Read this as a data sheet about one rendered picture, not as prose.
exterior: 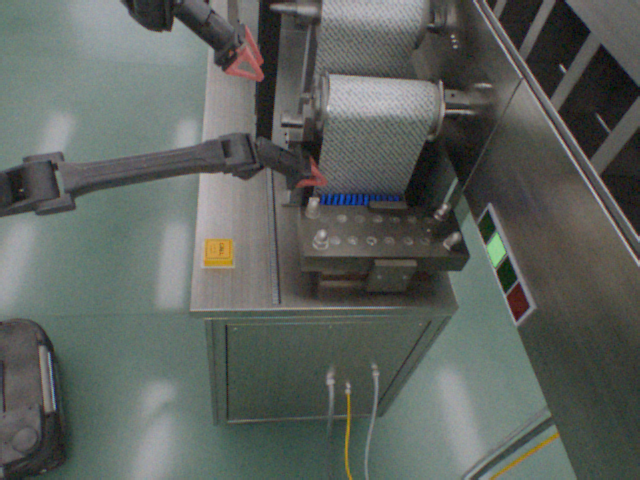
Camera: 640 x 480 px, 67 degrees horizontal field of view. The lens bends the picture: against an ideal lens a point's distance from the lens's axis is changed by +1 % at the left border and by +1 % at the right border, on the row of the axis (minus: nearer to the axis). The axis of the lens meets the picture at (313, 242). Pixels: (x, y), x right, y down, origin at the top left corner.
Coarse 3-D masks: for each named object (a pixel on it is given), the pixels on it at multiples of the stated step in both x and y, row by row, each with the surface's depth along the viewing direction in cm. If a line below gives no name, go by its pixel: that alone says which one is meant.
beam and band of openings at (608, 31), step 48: (480, 0) 106; (528, 0) 97; (576, 0) 76; (624, 0) 67; (528, 48) 89; (576, 48) 87; (624, 48) 67; (576, 96) 79; (624, 96) 76; (576, 144) 76; (624, 144) 67; (624, 192) 70
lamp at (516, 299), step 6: (516, 288) 89; (510, 294) 91; (516, 294) 89; (522, 294) 87; (510, 300) 91; (516, 300) 89; (522, 300) 87; (510, 306) 91; (516, 306) 89; (522, 306) 87; (516, 312) 89; (522, 312) 87; (516, 318) 89
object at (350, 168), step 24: (336, 144) 110; (360, 144) 110; (384, 144) 111; (408, 144) 112; (336, 168) 116; (360, 168) 116; (384, 168) 117; (408, 168) 118; (336, 192) 122; (360, 192) 123; (384, 192) 124
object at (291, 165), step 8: (280, 152) 109; (288, 152) 111; (296, 152) 115; (280, 160) 110; (288, 160) 110; (296, 160) 111; (272, 168) 111; (280, 168) 110; (288, 168) 111; (296, 168) 112; (288, 176) 113; (296, 176) 111; (304, 176) 110; (288, 184) 113
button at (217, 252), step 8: (208, 240) 121; (216, 240) 122; (224, 240) 122; (232, 240) 123; (208, 248) 120; (216, 248) 120; (224, 248) 120; (208, 256) 118; (216, 256) 118; (224, 256) 119; (208, 264) 119; (216, 264) 119; (224, 264) 119
